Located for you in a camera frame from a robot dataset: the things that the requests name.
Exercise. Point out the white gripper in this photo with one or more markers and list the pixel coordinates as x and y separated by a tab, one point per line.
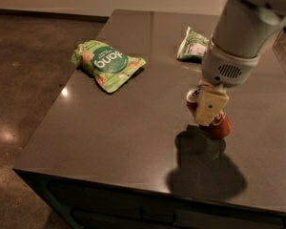
226	68

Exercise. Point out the red coke can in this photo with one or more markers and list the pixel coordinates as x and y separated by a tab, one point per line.
220	127

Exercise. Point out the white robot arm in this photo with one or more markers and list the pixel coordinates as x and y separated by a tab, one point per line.
244	28

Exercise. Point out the green white snack bag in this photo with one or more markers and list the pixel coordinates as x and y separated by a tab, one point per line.
193	46

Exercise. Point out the green dang chips bag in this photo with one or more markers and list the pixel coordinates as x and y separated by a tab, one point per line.
109	67

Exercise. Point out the dark counter cabinet base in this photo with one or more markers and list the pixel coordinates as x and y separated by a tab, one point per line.
88	205

